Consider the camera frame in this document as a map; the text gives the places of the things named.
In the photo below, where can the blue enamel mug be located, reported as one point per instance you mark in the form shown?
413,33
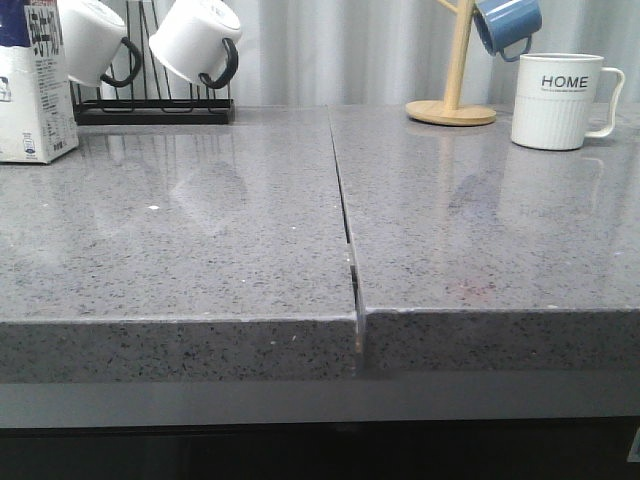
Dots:
506,27

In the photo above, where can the right white enamel mug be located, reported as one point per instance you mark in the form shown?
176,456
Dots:
197,41

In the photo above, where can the white enamel mug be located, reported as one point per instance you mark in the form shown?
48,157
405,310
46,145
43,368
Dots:
197,41
92,35

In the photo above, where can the black wire mug rack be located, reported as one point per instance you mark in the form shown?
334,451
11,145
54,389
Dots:
156,96

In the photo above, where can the wooden mug tree stand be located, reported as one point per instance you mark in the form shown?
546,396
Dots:
449,111

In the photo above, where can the left white enamel mug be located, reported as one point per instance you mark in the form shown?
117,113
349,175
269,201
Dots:
92,35

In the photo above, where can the blue white milk carton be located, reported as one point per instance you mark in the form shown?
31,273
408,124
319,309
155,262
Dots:
37,118

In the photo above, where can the white HOME mug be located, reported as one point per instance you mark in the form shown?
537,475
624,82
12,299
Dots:
554,96

